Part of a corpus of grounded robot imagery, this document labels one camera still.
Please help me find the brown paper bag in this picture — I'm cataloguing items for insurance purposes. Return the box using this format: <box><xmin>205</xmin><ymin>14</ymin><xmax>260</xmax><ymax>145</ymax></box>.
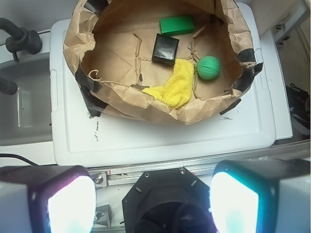
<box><xmin>63</xmin><ymin>0</ymin><xmax>263</xmax><ymax>125</ymax></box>

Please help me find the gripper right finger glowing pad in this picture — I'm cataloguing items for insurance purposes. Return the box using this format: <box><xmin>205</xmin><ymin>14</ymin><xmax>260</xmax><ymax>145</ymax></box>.
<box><xmin>209</xmin><ymin>159</ymin><xmax>311</xmax><ymax>233</ymax></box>

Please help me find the aluminium frame rail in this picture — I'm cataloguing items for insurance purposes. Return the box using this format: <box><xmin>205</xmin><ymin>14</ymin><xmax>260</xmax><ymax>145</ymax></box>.
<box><xmin>87</xmin><ymin>139</ymin><xmax>311</xmax><ymax>189</ymax></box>

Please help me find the green box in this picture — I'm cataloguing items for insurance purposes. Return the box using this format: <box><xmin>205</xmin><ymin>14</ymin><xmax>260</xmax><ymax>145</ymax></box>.
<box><xmin>159</xmin><ymin>16</ymin><xmax>194</xmax><ymax>36</ymax></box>

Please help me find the black box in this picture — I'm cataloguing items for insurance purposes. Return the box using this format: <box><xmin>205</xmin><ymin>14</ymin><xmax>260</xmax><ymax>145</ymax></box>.
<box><xmin>152</xmin><ymin>34</ymin><xmax>179</xmax><ymax>65</ymax></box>

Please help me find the black cable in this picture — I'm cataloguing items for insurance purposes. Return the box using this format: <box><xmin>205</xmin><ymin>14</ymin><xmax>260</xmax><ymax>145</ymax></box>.
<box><xmin>0</xmin><ymin>153</ymin><xmax>39</xmax><ymax>167</ymax></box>

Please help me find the white plastic lid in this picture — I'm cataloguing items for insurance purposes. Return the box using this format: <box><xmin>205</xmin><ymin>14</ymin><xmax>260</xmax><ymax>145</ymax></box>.
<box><xmin>50</xmin><ymin>2</ymin><xmax>276</xmax><ymax>168</ymax></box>

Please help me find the yellow knitted cloth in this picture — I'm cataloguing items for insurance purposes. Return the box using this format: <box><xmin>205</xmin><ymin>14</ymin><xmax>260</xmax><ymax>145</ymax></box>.
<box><xmin>142</xmin><ymin>58</ymin><xmax>194</xmax><ymax>109</ymax></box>

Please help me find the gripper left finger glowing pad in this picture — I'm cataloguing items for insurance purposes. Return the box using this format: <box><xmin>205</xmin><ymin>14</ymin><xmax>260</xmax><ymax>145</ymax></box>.
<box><xmin>0</xmin><ymin>165</ymin><xmax>96</xmax><ymax>233</ymax></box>

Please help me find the black clamp handle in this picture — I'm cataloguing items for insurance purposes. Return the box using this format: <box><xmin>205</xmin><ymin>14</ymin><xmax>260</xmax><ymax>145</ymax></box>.
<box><xmin>0</xmin><ymin>18</ymin><xmax>42</xmax><ymax>62</ymax></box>

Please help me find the black octagonal mount plate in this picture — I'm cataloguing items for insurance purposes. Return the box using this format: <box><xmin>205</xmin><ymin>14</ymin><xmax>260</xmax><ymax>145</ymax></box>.
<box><xmin>122</xmin><ymin>167</ymin><xmax>217</xmax><ymax>233</ymax></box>

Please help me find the green golf ball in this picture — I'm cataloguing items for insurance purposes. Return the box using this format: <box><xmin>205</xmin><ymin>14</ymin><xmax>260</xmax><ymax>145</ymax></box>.
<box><xmin>197</xmin><ymin>56</ymin><xmax>220</xmax><ymax>80</ymax></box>

